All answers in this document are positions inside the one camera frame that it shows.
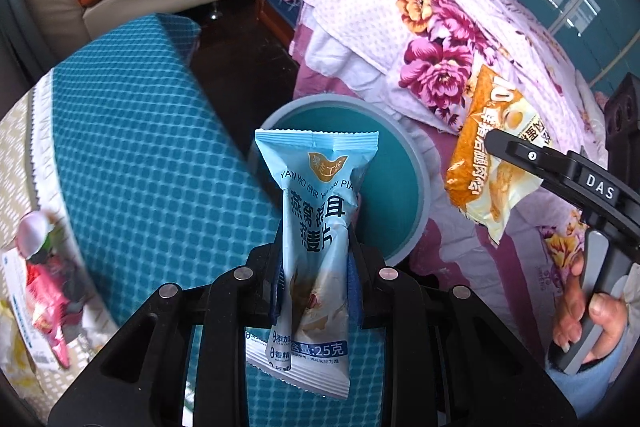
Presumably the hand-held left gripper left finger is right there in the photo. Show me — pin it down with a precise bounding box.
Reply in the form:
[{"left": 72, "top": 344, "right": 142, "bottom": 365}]
[{"left": 47, "top": 244, "right": 283, "bottom": 427}]

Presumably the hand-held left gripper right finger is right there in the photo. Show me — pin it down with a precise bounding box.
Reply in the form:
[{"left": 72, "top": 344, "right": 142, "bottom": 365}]
[{"left": 345, "top": 222, "right": 581, "bottom": 427}]

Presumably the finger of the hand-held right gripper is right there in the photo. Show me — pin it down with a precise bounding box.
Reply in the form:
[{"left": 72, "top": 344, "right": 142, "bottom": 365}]
[{"left": 486, "top": 128, "right": 581, "bottom": 180}]

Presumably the yellow snack packet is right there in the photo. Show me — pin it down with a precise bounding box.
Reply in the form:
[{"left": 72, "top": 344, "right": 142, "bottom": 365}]
[{"left": 444, "top": 66, "right": 546, "bottom": 244}]

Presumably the light blue snack packet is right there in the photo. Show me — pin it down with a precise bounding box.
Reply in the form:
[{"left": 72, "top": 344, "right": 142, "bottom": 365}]
[{"left": 244, "top": 128, "right": 381, "bottom": 400}]

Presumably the teal trash bin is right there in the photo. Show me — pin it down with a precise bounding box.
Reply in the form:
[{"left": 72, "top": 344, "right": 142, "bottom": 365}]
[{"left": 248, "top": 94, "right": 432, "bottom": 268}]

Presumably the pink snack wrapper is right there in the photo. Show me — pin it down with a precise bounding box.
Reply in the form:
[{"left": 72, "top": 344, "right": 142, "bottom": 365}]
[{"left": 20, "top": 257, "right": 73, "bottom": 370}]

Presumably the person's right forearm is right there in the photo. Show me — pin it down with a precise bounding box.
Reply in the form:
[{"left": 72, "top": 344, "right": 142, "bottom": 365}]
[{"left": 547, "top": 337, "right": 640, "bottom": 427}]

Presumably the person's right hand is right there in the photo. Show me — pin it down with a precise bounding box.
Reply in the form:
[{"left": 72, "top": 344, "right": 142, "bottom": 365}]
[{"left": 551, "top": 252, "right": 640, "bottom": 360}]

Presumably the pink white bed sheet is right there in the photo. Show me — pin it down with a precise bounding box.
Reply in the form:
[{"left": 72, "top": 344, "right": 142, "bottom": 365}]
[{"left": 292, "top": 22, "right": 640, "bottom": 358}]

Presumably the floral quilt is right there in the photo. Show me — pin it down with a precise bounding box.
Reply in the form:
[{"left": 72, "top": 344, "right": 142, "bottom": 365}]
[{"left": 248, "top": 0, "right": 608, "bottom": 148}]

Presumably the teal and beige tablecloth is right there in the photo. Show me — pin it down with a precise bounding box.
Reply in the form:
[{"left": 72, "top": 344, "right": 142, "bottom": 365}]
[{"left": 0, "top": 14, "right": 386, "bottom": 427}]

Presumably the blue bed frame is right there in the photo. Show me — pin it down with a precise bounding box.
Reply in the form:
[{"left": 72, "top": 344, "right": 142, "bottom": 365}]
[{"left": 262, "top": 0, "right": 301, "bottom": 50}]

